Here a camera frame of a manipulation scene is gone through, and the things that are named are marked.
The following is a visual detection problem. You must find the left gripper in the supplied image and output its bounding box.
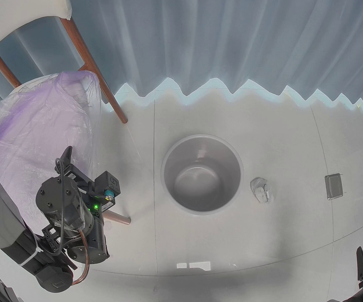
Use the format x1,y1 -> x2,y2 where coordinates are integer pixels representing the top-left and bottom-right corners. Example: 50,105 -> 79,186
56,146 -> 117,215

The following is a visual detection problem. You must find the purple plastic bag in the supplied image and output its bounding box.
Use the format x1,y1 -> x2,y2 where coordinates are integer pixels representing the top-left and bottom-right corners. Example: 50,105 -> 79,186
0,70 -> 106,221

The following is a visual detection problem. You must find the white paper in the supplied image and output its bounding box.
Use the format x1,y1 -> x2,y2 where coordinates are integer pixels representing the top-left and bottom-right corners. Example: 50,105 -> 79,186
250,177 -> 276,204

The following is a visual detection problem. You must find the white trash bin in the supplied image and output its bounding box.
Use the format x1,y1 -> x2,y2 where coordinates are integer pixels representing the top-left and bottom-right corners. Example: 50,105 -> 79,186
160,133 -> 244,216

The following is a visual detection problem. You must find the white cushioned wooden chair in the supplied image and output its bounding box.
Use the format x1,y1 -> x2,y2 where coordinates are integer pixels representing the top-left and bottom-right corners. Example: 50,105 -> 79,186
0,0 -> 132,227

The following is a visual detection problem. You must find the pale blue curtain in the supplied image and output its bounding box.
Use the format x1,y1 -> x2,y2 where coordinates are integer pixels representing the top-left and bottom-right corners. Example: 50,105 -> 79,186
0,0 -> 363,116

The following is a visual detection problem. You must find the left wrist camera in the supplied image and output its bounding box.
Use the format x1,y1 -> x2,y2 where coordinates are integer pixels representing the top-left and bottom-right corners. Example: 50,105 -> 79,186
93,170 -> 121,200

